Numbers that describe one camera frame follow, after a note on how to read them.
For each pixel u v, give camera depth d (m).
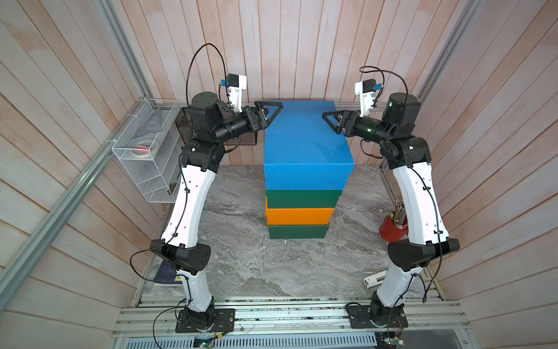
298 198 0.71
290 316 0.76
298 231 0.90
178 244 0.44
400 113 0.46
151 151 0.70
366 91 0.54
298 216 0.80
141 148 0.73
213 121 0.45
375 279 0.79
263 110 0.50
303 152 0.60
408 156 0.46
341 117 0.55
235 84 0.52
